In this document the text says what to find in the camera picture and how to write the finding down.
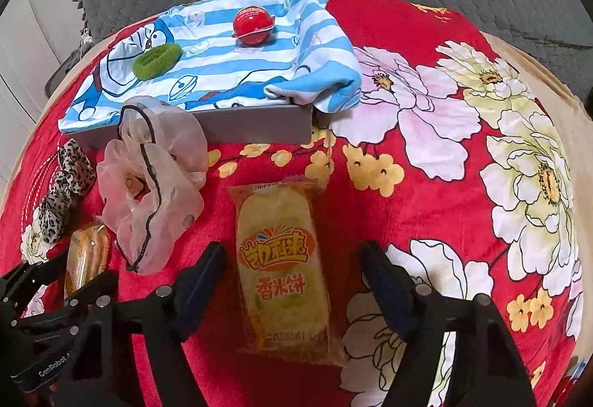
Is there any red chocolate egg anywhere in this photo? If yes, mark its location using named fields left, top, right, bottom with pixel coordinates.
left=232, top=5, right=276, bottom=47

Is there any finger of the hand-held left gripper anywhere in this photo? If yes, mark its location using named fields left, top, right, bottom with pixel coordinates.
left=0, top=252, right=68, bottom=301
left=60, top=270, right=119, bottom=310

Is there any grey box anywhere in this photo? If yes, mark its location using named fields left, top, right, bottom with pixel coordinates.
left=76, top=104, right=316, bottom=151

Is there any red floral blanket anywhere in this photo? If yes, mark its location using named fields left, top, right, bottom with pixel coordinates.
left=0, top=0, right=593, bottom=407

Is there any green fuzzy scrunchie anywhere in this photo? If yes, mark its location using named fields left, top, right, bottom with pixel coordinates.
left=133, top=43, right=183, bottom=81

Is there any blue striped cartoon cloth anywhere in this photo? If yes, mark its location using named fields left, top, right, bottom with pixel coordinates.
left=58, top=0, right=363, bottom=134

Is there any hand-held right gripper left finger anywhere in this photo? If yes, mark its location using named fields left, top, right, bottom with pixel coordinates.
left=56, top=241, right=229, bottom=407

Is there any yellow rice cracker packet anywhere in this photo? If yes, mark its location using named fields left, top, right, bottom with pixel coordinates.
left=226, top=176, right=348, bottom=366
left=64, top=216, right=112, bottom=297

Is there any sheer beige scrunchie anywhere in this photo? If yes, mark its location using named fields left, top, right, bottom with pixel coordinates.
left=96, top=95, right=209, bottom=276

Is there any leopard print scrunchie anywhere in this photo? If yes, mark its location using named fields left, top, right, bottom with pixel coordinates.
left=37, top=139, right=98, bottom=245

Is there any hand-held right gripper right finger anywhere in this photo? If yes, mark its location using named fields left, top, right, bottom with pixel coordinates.
left=360, top=241, right=538, bottom=407

